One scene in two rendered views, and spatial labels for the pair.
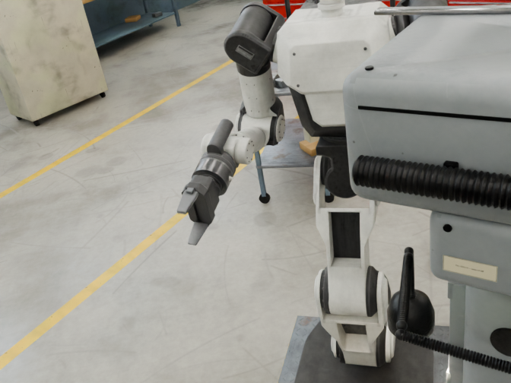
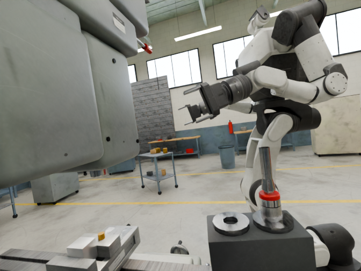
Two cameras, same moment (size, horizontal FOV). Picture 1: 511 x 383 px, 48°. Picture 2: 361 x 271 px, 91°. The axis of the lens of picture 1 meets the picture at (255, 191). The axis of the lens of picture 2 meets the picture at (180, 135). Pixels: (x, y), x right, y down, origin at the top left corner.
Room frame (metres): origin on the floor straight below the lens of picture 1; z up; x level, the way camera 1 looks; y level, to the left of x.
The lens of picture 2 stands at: (0.59, -0.91, 1.39)
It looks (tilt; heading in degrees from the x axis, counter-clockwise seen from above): 3 degrees down; 68
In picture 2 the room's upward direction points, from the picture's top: 8 degrees counter-clockwise
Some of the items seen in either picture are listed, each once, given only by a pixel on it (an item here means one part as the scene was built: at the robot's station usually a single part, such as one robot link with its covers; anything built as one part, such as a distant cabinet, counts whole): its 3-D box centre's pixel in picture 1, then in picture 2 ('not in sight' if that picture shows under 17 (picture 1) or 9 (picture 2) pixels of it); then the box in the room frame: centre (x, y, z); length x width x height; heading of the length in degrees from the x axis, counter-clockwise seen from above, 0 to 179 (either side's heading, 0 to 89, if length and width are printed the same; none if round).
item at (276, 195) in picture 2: not in sight; (269, 194); (0.93, -0.60, 1.19); 0.05 x 0.05 x 0.01
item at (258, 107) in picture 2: (349, 148); (286, 116); (1.44, -0.28, 1.37); 0.28 x 0.13 x 0.18; 159
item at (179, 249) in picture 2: not in sight; (178, 258); (0.86, 0.03, 0.64); 0.16 x 0.12 x 0.12; 52
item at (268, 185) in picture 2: not in sight; (266, 170); (0.93, -0.60, 1.25); 0.03 x 0.03 x 0.11
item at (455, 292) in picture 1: (464, 331); not in sight; (0.62, -0.27, 1.44); 0.04 x 0.04 x 0.21; 52
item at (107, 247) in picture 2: not in sight; (96, 244); (0.50, -0.25, 1.03); 0.15 x 0.06 x 0.04; 142
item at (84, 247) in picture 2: not in sight; (82, 251); (0.47, -0.29, 1.04); 0.06 x 0.05 x 0.06; 142
